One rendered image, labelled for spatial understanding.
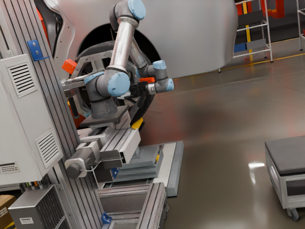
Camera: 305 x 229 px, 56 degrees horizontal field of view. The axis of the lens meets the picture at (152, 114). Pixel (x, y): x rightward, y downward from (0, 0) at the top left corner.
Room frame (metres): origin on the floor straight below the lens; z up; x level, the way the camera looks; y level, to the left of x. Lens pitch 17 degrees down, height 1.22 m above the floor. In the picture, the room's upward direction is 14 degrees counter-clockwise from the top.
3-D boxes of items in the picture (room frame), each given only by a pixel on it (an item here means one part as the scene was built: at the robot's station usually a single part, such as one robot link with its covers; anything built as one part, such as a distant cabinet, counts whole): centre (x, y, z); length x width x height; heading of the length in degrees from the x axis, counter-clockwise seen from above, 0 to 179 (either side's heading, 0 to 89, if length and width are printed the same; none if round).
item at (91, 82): (1.55, 0.25, 0.98); 0.13 x 0.12 x 0.14; 46
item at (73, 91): (1.93, 0.50, 0.93); 0.09 x 0.05 x 0.05; 166
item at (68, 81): (2.00, 0.41, 1.03); 0.19 x 0.18 x 0.11; 166
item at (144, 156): (2.25, 0.24, 0.32); 0.40 x 0.30 x 0.28; 76
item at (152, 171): (2.26, 0.28, 0.13); 0.50 x 0.36 x 0.10; 76
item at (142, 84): (1.79, 0.04, 0.86); 0.12 x 0.08 x 0.09; 76
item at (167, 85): (1.75, -0.11, 0.85); 0.11 x 0.08 x 0.09; 76
